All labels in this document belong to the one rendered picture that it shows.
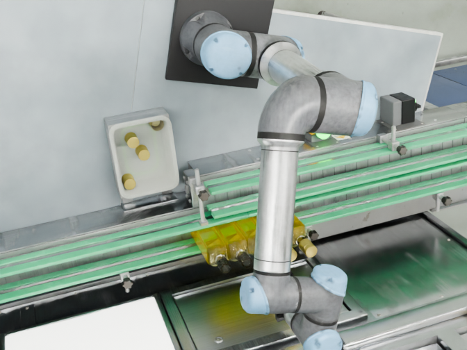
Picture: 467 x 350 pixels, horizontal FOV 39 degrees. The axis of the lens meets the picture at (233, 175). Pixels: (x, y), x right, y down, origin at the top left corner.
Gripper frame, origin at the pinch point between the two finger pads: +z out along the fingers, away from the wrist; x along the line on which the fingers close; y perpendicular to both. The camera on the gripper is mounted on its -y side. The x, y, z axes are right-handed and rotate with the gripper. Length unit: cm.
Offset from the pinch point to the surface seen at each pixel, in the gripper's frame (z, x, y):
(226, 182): 26.3, -13.1, 2.5
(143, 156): 37.1, -22.1, 22.8
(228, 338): -6.9, 12.6, 16.1
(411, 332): -21.3, 15.7, -26.6
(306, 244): 3.7, -0.8, -10.8
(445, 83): 68, -11, -98
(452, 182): 24, 5, -70
